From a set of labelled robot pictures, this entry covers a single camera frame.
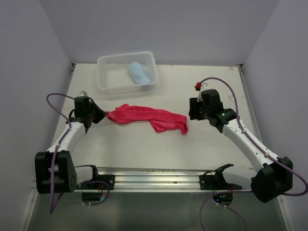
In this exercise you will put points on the aluminium front rail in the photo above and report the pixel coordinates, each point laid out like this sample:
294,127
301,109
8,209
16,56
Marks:
154,180

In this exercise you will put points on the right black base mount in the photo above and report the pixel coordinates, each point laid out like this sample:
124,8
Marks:
215,181

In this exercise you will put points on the red towel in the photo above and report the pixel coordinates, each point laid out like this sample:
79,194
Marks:
161,120

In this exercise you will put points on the light blue towel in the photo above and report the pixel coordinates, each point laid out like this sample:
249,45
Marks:
138,73

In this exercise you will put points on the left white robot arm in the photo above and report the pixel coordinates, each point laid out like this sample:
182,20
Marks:
54,168

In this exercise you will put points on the aluminium side rail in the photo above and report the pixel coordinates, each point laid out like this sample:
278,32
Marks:
249,104

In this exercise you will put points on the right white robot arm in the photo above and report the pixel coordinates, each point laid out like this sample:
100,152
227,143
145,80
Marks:
271,175

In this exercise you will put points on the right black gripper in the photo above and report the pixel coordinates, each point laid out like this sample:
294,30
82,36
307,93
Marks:
193,112

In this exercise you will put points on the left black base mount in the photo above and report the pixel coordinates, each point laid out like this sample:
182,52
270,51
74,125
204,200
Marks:
89,185

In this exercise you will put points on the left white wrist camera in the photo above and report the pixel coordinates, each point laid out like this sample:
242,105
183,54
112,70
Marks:
82,93

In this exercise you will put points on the white plastic mesh basket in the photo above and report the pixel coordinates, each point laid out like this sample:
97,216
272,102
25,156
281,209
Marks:
113,76

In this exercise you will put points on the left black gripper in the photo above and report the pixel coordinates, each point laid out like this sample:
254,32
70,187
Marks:
101,113

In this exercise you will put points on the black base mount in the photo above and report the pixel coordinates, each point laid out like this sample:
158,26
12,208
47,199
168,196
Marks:
215,181
89,185

